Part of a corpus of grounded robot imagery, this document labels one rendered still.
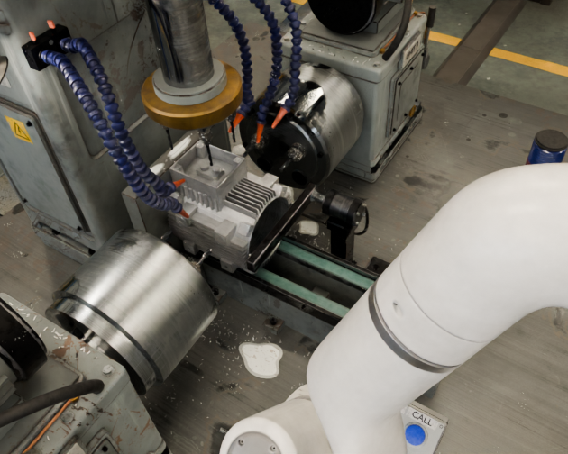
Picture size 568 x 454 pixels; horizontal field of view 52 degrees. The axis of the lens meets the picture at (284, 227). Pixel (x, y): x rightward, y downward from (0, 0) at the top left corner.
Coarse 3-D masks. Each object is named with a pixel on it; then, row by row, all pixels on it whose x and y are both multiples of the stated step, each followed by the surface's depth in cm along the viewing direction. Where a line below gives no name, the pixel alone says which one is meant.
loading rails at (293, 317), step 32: (192, 256) 133; (288, 256) 131; (320, 256) 129; (224, 288) 136; (256, 288) 127; (288, 288) 124; (320, 288) 132; (352, 288) 125; (288, 320) 129; (320, 320) 121
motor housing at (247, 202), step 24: (240, 192) 118; (264, 192) 116; (288, 192) 124; (168, 216) 122; (192, 216) 119; (216, 216) 118; (240, 216) 116; (264, 216) 131; (192, 240) 124; (240, 240) 116; (240, 264) 119; (264, 264) 127
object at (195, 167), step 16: (192, 160) 123; (208, 160) 123; (224, 160) 122; (240, 160) 118; (176, 176) 118; (192, 176) 120; (208, 176) 118; (224, 176) 119; (240, 176) 119; (192, 192) 118; (208, 192) 115; (224, 192) 116
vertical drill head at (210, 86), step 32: (160, 0) 87; (192, 0) 89; (160, 32) 92; (192, 32) 92; (160, 64) 98; (192, 64) 96; (224, 64) 107; (160, 96) 100; (192, 96) 98; (224, 96) 100; (192, 128) 100
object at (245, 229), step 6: (276, 186) 120; (282, 186) 120; (174, 192) 120; (276, 192) 120; (282, 192) 120; (180, 198) 121; (246, 222) 114; (240, 228) 114; (246, 228) 113; (252, 228) 114; (246, 234) 113; (246, 270) 123
